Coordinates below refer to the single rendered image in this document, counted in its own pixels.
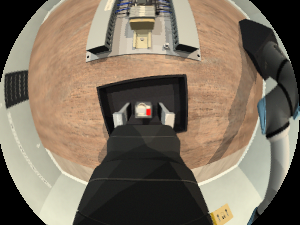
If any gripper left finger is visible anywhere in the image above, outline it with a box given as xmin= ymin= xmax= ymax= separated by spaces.
xmin=113 ymin=103 xmax=132 ymax=127

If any grey relay panel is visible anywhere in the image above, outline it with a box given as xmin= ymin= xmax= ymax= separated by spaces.
xmin=86 ymin=0 xmax=201 ymax=62

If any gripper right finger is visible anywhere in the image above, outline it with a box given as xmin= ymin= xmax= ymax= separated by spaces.
xmin=157 ymin=103 xmax=175 ymax=128

